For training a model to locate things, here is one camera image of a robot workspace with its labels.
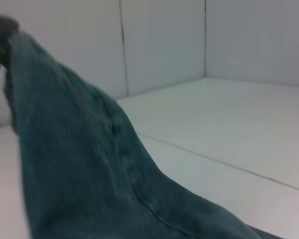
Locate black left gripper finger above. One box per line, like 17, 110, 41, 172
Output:
0, 10, 21, 67

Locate blue denim shorts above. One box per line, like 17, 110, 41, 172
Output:
2, 30, 286, 239

